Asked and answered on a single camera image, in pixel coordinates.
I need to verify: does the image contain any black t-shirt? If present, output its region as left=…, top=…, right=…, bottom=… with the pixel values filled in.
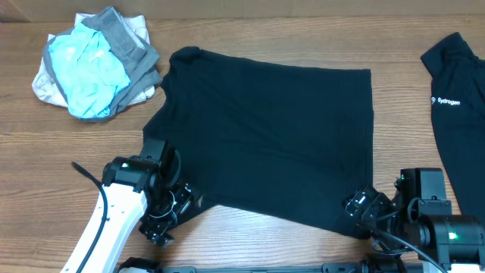
left=143, top=47, right=374, bottom=239

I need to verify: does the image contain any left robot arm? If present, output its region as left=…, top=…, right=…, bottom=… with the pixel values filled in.
left=62, top=151, right=199, bottom=272

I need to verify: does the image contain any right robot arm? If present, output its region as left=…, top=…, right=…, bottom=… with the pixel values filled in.
left=343, top=184, right=484, bottom=272

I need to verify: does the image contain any black shirt with white logo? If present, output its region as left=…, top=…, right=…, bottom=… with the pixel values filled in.
left=421, top=33, right=484, bottom=220

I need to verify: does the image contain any light blue folded shirt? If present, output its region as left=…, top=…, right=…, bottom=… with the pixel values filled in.
left=44, top=23, right=131, bottom=120

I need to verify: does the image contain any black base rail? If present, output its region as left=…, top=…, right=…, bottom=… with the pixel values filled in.
left=114, top=257, right=424, bottom=273

